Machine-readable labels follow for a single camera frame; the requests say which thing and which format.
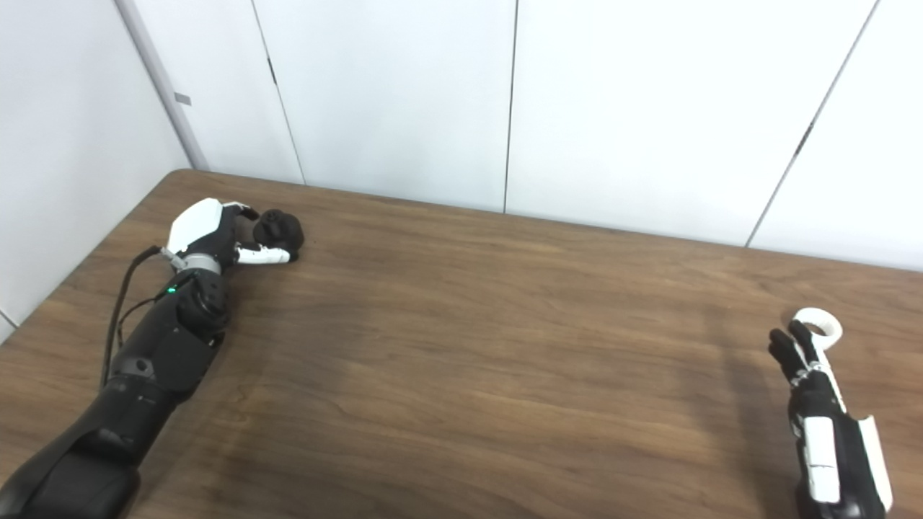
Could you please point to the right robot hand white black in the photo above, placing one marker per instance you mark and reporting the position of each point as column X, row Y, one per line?
column 822, row 447

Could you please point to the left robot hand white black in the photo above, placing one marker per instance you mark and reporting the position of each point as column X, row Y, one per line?
column 196, row 220

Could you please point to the small grey tag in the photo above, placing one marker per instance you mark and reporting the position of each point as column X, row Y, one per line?
column 182, row 99

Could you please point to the grey wall corner post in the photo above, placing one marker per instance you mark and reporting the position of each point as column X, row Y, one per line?
column 162, row 86

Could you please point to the round black part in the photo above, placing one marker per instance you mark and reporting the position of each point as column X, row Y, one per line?
column 283, row 229

